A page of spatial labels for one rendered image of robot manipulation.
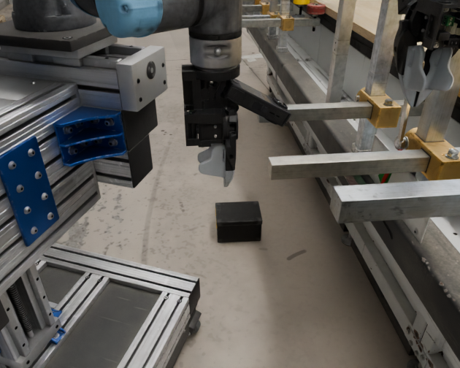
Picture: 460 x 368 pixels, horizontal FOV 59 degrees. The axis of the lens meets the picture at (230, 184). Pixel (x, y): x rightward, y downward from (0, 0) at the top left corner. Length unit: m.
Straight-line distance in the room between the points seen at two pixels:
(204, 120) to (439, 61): 0.34
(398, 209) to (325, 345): 1.08
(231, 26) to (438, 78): 0.30
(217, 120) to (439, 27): 0.31
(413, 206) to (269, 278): 1.25
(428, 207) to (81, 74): 0.63
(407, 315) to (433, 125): 0.79
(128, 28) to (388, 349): 1.33
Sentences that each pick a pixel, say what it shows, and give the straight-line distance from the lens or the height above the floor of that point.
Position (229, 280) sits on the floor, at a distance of 1.67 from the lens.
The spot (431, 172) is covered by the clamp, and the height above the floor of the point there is 0.84.
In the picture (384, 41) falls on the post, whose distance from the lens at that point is 0.99.
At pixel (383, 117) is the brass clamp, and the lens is 0.97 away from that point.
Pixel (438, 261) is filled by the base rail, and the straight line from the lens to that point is 0.82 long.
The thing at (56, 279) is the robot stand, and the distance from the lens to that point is 1.50.
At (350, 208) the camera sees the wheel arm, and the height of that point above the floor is 0.95.
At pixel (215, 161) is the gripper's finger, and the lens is 0.66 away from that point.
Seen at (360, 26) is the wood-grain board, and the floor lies 0.90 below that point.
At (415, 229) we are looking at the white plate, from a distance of 0.85.
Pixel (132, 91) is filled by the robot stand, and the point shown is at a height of 0.94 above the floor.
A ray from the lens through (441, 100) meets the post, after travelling 0.79.
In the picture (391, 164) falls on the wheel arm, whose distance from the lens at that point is 0.76.
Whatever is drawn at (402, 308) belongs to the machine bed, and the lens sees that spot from 1.47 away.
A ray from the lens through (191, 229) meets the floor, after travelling 1.91.
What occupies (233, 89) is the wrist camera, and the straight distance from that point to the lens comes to 0.61.
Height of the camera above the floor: 1.21
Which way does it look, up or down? 33 degrees down
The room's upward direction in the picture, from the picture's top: straight up
